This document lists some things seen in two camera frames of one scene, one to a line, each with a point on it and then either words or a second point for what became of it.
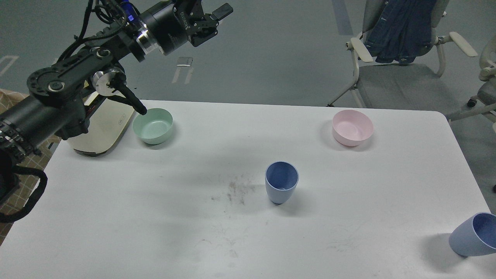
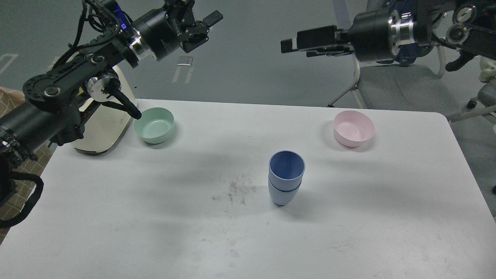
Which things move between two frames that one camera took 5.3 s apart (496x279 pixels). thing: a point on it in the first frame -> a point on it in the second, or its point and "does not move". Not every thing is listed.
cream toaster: x=108 y=117 does not move
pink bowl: x=350 y=128 does not move
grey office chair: x=417 y=85 does not move
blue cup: x=475 y=236 -> x=286 y=169
